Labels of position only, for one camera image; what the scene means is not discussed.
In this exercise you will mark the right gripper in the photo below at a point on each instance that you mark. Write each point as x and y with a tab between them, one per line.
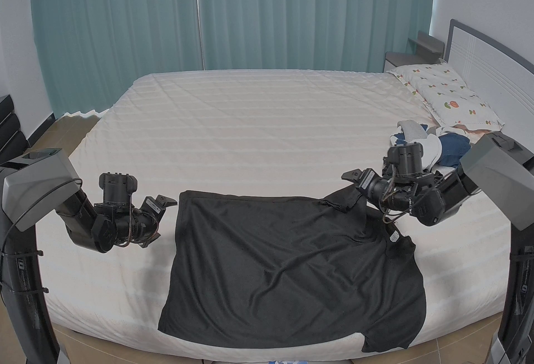
379	193

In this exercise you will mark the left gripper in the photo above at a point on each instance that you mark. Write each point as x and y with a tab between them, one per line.
144	224

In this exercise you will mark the black T-shirt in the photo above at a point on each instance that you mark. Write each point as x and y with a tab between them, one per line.
292	262

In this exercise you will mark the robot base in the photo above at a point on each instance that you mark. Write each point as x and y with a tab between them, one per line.
288	362

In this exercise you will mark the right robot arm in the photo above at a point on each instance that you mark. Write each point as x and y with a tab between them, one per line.
496	178

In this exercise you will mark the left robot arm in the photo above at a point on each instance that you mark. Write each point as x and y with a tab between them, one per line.
37	187

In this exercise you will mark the pile of clothes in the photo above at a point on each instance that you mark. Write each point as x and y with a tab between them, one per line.
450	147

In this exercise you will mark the bed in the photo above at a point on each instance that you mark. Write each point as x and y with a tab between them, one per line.
250	124

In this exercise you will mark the white printed pillow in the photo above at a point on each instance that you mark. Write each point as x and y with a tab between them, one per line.
450	97

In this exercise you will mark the grey bedside table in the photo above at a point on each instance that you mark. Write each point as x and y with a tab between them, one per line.
411	58

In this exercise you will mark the black chest of drawers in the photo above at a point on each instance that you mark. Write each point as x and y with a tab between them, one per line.
10	133

